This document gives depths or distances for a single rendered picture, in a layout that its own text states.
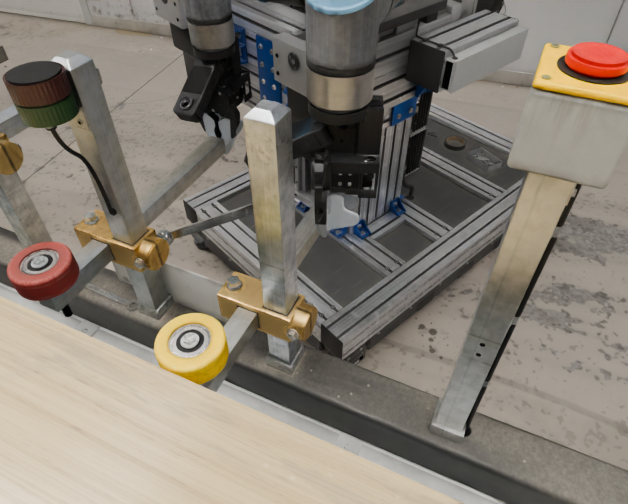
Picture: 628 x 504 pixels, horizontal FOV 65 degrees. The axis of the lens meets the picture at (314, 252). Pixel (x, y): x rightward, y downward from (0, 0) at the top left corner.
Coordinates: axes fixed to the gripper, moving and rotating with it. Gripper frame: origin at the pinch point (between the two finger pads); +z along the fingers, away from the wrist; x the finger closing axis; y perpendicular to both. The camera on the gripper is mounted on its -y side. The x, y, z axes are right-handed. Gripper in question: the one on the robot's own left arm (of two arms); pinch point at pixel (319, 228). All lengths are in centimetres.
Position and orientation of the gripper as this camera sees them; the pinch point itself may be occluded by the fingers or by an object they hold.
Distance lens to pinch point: 70.6
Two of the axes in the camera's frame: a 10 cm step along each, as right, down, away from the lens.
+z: 0.0, 7.1, 7.0
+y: 10.0, 0.4, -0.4
